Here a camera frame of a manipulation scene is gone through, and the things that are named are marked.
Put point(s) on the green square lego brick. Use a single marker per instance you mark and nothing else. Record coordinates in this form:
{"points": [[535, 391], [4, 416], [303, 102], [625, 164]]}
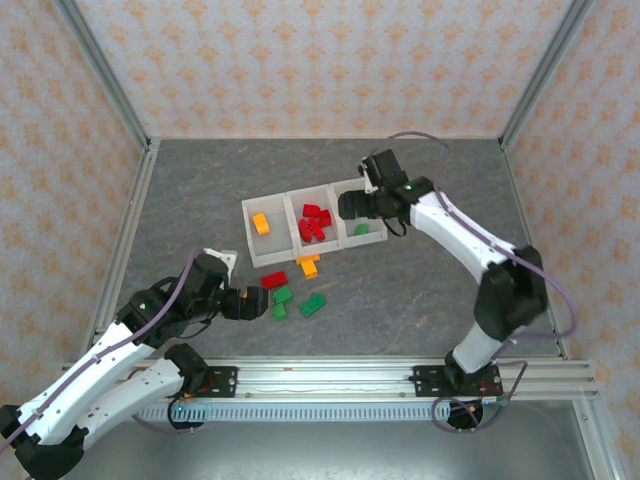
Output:
{"points": [[280, 312]]}

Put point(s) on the small rounded green lego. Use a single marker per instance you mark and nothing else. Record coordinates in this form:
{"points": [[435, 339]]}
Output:
{"points": [[361, 229]]}

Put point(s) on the long green lego brick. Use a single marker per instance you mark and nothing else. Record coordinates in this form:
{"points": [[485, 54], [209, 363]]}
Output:
{"points": [[312, 305]]}

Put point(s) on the tall red lego brick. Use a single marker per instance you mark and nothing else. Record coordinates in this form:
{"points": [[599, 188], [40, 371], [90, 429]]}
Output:
{"points": [[325, 218]]}

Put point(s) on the orange lego brick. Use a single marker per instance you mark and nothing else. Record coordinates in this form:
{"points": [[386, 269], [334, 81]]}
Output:
{"points": [[260, 223], [300, 259]]}

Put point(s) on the curved red lego brick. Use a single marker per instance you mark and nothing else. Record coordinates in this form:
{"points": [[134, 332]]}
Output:
{"points": [[311, 231]]}

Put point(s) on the small red lego brick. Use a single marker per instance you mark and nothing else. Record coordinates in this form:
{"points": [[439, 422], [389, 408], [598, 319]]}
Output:
{"points": [[311, 210]]}

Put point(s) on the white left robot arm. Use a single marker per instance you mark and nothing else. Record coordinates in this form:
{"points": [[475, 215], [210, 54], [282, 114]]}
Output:
{"points": [[100, 360]]}

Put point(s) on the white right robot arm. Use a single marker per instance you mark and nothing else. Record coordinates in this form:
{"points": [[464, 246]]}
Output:
{"points": [[450, 225]]}

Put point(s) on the white bin for green legos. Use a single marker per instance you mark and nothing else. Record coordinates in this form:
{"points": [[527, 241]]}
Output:
{"points": [[372, 235]]}

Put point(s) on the white bin for orange legos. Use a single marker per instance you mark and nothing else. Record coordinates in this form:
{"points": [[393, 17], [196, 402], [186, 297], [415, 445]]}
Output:
{"points": [[275, 247]]}

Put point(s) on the white bin for red legos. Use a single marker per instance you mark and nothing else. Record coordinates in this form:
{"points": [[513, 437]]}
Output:
{"points": [[295, 200]]}

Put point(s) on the large red lego brick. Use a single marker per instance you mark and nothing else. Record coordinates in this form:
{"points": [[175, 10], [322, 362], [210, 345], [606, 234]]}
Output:
{"points": [[275, 280]]}

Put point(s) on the yellow-orange lego brick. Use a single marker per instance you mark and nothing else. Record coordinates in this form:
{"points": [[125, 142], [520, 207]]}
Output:
{"points": [[310, 271]]}

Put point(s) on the orange flat lego brick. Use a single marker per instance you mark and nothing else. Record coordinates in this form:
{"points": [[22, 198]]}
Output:
{"points": [[300, 259]]}

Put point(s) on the aluminium side rail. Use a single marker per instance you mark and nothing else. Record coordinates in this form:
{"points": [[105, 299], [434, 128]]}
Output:
{"points": [[125, 240], [522, 210]]}

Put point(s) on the aluminium front rail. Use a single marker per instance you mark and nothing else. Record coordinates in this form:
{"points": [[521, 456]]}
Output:
{"points": [[325, 380]]}

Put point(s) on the aluminium corner post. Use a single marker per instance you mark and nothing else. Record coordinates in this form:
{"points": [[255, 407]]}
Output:
{"points": [[105, 75], [547, 75]]}

